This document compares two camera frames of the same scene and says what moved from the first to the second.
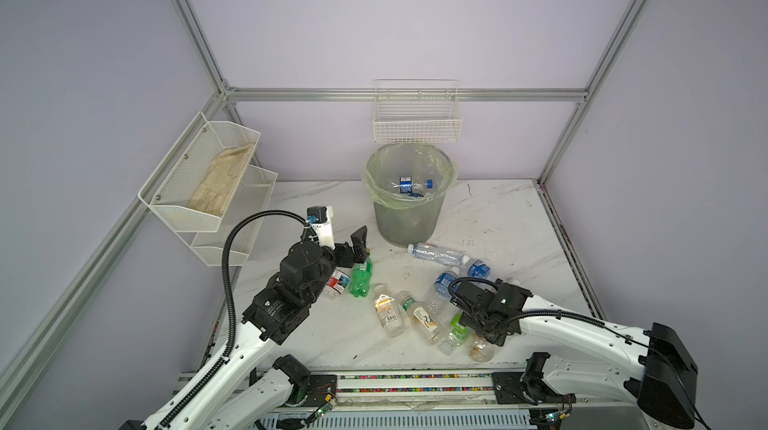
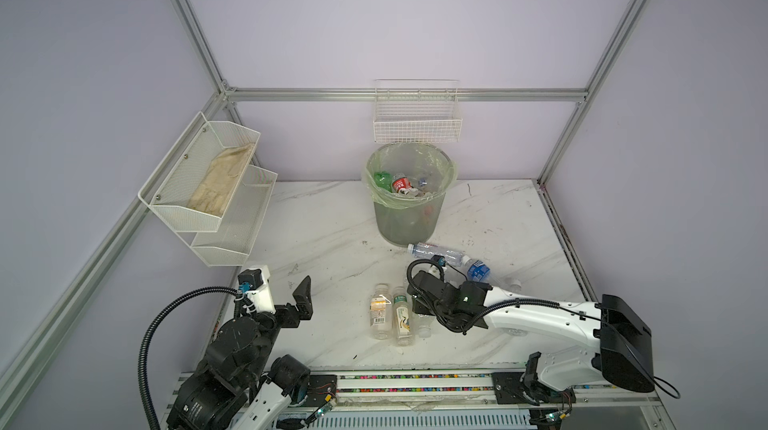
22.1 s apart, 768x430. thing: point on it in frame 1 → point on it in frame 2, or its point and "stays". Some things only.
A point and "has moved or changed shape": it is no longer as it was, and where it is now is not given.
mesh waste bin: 408,184 stays
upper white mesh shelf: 194,185 stays
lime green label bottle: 457,334 → 424,323
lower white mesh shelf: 249,197 stays
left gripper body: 342,257 → 286,317
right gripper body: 474,320 → 439,314
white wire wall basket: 416,110 stays
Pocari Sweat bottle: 478,269 stays
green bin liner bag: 409,175 stays
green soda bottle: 361,276 → 383,180
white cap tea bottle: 388,310 has moved or changed shape
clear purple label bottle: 439,254 stays
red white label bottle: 338,281 → 401,183
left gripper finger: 359,239 → 303,300
